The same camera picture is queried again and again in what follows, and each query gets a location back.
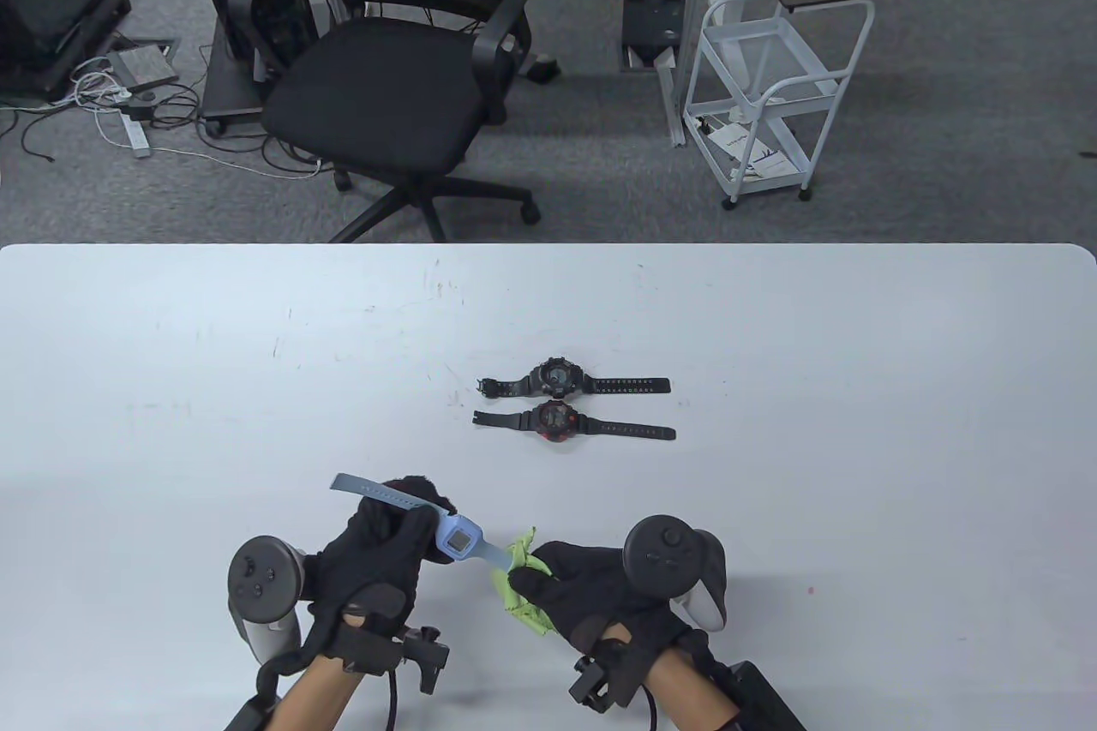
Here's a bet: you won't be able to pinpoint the white paper booklet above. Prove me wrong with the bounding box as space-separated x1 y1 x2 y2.
707 123 791 182

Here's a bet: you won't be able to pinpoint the white wire rolling cart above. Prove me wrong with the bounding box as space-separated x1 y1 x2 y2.
683 0 877 211

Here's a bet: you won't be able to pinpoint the grey floor plate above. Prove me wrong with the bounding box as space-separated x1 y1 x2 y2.
105 37 183 91

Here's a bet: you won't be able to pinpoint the black watch with grey face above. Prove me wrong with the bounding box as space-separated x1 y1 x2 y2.
480 357 671 402

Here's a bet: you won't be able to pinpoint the person's right hand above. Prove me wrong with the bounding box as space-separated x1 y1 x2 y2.
510 541 714 656

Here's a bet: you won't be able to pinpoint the person's left forearm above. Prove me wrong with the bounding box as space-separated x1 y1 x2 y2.
273 652 368 731

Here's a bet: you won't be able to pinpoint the black computer cart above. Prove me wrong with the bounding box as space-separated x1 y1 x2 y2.
176 0 344 136

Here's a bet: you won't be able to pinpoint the black open floor hatch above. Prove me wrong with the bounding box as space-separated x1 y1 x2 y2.
621 0 686 72

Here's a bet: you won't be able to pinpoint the black floor cables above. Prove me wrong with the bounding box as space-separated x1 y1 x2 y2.
0 101 59 165

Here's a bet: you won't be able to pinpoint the person's left hand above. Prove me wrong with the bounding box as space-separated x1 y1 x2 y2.
302 474 457 663

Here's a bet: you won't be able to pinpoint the black glove sensor box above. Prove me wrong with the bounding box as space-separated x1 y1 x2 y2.
568 652 642 715
330 621 452 694

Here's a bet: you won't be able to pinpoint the white metal stand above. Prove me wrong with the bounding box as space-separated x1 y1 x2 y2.
658 0 716 149

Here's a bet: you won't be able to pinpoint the person's right forearm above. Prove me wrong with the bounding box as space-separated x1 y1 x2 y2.
643 644 740 731

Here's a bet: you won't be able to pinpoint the black wrist camera unit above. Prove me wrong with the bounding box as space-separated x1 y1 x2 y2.
716 661 808 731
223 697 279 731

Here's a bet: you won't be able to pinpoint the light blue watch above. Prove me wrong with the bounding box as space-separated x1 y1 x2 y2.
330 472 520 578

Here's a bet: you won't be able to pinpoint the black mesh office chair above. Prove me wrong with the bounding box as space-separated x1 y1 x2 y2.
227 0 543 243

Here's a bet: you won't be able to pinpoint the green cleaning cloth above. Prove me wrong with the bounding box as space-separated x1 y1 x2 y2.
490 527 563 638

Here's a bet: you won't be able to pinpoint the white cable bundle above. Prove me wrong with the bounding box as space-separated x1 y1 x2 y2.
73 56 325 182

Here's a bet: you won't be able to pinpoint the black watch with red face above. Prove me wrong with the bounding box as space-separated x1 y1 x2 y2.
473 398 678 445

